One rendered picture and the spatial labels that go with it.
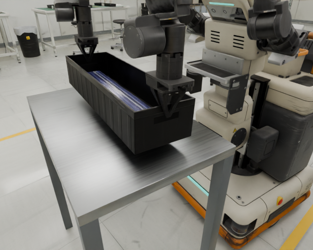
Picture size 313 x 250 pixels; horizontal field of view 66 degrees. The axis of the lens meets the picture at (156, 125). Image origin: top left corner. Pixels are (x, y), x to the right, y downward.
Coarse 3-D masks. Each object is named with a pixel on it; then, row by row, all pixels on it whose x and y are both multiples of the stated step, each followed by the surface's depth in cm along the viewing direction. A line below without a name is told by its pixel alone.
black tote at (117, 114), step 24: (72, 72) 90; (120, 72) 93; (144, 72) 77; (96, 96) 71; (144, 96) 81; (120, 120) 59; (144, 120) 54; (168, 120) 58; (192, 120) 63; (144, 144) 57
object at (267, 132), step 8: (256, 128) 117; (264, 128) 114; (272, 128) 114; (256, 136) 110; (264, 136) 108; (272, 136) 110; (248, 144) 116; (256, 144) 111; (264, 144) 109; (272, 144) 114; (240, 152) 130; (248, 152) 117; (256, 152) 112; (264, 152) 113; (272, 152) 117; (256, 160) 114
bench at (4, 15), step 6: (6, 12) 394; (0, 18) 383; (6, 18) 387; (0, 24) 438; (12, 36) 402; (6, 42) 454; (12, 42) 407; (6, 48) 460; (0, 54) 402; (6, 54) 406; (12, 54) 412; (18, 54) 418; (18, 60) 421
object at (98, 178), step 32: (32, 96) 98; (64, 96) 98; (64, 128) 76; (96, 128) 76; (192, 128) 76; (64, 160) 62; (96, 160) 62; (128, 160) 62; (160, 160) 62; (192, 160) 62; (224, 160) 68; (96, 192) 52; (128, 192) 52; (224, 192) 76; (64, 224) 133; (96, 224) 51
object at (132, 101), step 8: (88, 72) 97; (96, 72) 97; (104, 80) 89; (112, 80) 89; (112, 88) 82; (120, 88) 82; (120, 96) 76; (128, 96) 76; (128, 104) 71; (136, 104) 71; (144, 104) 71
